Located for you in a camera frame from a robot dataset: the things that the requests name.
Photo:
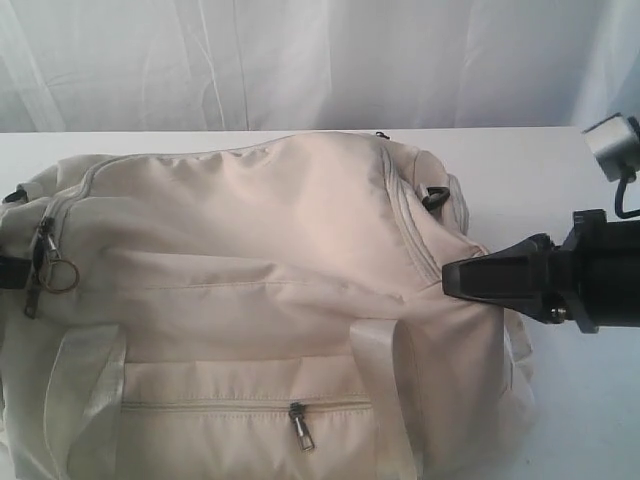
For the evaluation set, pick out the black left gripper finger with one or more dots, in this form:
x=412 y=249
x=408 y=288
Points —
x=14 y=273

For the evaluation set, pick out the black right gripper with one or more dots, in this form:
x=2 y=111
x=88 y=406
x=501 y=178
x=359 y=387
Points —
x=592 y=279

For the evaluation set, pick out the cream fabric duffel bag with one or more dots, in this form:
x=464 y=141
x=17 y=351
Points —
x=271 y=312

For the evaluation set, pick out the white backdrop curtain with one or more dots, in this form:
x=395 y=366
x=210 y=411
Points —
x=287 y=65

